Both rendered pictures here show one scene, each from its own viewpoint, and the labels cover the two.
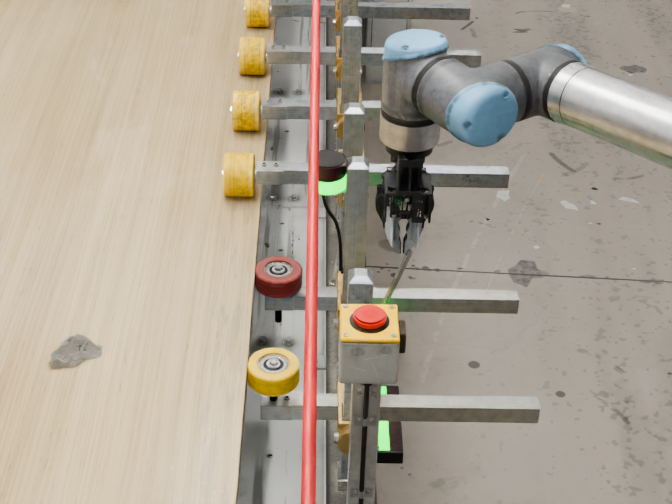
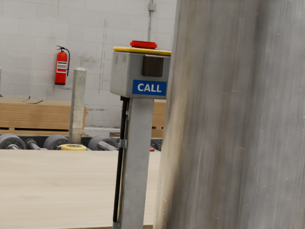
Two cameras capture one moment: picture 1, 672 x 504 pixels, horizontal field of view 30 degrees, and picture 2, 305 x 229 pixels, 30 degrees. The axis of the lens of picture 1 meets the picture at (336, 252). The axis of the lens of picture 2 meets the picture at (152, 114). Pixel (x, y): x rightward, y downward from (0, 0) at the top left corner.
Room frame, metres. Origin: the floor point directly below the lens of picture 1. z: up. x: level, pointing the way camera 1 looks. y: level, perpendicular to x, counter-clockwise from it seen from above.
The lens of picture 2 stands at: (0.87, -0.82, 1.21)
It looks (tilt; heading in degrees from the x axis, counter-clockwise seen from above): 6 degrees down; 67
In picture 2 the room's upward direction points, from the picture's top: 5 degrees clockwise
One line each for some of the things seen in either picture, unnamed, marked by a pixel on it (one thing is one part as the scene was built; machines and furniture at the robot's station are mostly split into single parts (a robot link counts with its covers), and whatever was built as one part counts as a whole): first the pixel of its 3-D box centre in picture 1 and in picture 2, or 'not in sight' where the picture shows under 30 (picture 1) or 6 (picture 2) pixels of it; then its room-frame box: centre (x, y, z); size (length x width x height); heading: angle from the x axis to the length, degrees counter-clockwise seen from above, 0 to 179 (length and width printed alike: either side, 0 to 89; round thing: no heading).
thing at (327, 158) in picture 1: (327, 216); not in sight; (1.69, 0.02, 1.04); 0.06 x 0.06 x 0.22; 1
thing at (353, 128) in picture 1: (350, 220); not in sight; (1.94, -0.02, 0.87); 0.04 x 0.04 x 0.48; 1
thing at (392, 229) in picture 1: (393, 234); not in sight; (1.64, -0.09, 1.05); 0.06 x 0.03 x 0.09; 1
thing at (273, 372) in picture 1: (273, 389); not in sight; (1.48, 0.09, 0.85); 0.08 x 0.08 x 0.11
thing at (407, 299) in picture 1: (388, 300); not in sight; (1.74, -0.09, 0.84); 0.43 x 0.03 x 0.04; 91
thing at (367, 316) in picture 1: (369, 319); (143, 47); (1.19, -0.04, 1.22); 0.04 x 0.04 x 0.02
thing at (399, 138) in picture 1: (412, 127); not in sight; (1.64, -0.11, 1.23); 0.10 x 0.09 x 0.05; 91
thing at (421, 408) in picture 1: (399, 408); not in sight; (1.49, -0.11, 0.82); 0.44 x 0.03 x 0.04; 91
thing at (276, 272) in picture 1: (278, 293); not in sight; (1.73, 0.10, 0.85); 0.08 x 0.08 x 0.11
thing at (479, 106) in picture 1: (470, 101); not in sight; (1.56, -0.18, 1.33); 0.12 x 0.12 x 0.09; 36
